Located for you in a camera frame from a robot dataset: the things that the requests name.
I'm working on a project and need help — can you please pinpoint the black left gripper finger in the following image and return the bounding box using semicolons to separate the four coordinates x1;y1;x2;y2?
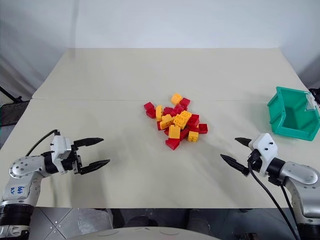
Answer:
79;158;111;175
72;136;105;151

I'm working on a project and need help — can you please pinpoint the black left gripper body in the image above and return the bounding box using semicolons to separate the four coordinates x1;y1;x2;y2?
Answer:
61;143;84;176

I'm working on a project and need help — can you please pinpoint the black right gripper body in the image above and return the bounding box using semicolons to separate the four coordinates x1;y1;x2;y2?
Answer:
246;149;264;174

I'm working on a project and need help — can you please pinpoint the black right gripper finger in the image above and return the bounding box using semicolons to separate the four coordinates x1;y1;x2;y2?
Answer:
234;136;254;151
219;153;251;177

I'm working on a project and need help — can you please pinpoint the green plastic storage bin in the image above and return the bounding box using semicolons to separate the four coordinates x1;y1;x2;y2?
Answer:
266;85;320;143

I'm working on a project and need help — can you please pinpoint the yellow studded toy brick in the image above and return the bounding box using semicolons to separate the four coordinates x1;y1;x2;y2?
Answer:
172;109;193;130

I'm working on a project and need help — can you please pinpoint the clear bin label holder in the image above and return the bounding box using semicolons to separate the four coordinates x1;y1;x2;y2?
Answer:
303;91;319;113

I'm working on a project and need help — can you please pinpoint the black mesh panel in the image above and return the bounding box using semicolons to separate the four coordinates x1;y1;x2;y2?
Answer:
0;100;31;149

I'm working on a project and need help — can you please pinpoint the pale curved robot body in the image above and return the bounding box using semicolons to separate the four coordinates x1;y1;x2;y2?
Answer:
69;225;222;240

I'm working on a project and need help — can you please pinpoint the dark object behind bin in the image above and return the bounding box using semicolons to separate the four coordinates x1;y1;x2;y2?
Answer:
308;87;320;107

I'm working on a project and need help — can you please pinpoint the black tripod stand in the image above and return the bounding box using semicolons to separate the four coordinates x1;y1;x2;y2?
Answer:
0;85;31;104

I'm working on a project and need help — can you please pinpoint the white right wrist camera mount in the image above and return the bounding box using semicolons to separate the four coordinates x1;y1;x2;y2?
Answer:
248;132;279;179

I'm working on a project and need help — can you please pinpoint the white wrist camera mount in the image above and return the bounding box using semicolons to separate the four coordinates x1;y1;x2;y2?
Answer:
248;132;279;179
49;134;75;174

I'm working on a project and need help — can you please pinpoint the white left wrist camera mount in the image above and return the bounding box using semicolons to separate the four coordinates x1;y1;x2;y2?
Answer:
49;134;75;174

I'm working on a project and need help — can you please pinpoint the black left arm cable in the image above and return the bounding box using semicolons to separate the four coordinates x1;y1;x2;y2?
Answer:
24;129;61;157

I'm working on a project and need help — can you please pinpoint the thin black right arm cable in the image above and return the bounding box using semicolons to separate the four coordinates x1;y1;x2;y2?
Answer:
279;182;295;210

